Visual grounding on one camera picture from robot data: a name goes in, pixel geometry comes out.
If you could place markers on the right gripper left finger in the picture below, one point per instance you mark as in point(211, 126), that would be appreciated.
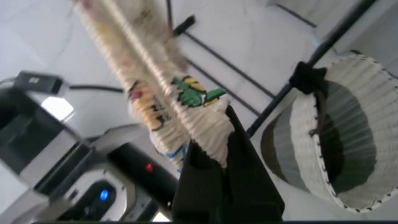
point(196, 193)

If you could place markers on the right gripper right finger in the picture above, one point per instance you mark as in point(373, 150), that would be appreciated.
point(255, 193)

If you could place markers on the cream printed garment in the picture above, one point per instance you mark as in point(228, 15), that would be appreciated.
point(149, 77)

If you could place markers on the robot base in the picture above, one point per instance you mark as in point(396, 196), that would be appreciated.
point(93, 174)

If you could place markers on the white laundry basket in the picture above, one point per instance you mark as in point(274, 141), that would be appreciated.
point(311, 149)

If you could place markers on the black clothes rack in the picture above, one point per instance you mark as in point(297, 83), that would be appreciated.
point(323, 46)

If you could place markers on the black power adapter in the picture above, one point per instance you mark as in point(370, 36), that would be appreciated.
point(37, 81)

